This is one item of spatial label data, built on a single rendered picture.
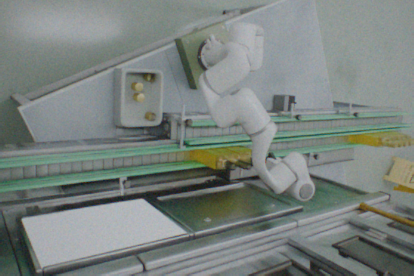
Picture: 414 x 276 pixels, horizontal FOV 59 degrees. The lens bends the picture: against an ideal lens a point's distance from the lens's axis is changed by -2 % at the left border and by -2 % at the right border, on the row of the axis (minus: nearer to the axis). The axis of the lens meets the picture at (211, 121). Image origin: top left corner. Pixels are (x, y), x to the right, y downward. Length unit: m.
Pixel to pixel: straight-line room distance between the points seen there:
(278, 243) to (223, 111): 0.44
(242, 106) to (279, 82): 0.98
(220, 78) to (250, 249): 0.50
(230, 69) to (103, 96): 0.60
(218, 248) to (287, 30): 1.29
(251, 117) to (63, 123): 0.74
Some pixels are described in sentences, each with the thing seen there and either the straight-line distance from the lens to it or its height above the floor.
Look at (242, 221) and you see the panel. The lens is 1.23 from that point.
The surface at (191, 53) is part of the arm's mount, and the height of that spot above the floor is 0.81.
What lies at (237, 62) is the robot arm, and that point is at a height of 1.32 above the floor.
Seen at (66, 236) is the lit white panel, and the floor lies 1.17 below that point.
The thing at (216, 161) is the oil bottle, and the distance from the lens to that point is 1.41.
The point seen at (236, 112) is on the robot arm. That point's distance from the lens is 1.06.
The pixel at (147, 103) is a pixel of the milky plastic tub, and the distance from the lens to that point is 1.56.
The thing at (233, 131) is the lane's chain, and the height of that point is 0.88.
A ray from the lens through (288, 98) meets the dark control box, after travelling 1.95.
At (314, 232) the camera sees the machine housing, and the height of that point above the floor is 1.43.
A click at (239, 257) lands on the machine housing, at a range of 1.11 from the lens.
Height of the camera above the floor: 2.17
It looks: 54 degrees down
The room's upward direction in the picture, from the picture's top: 105 degrees clockwise
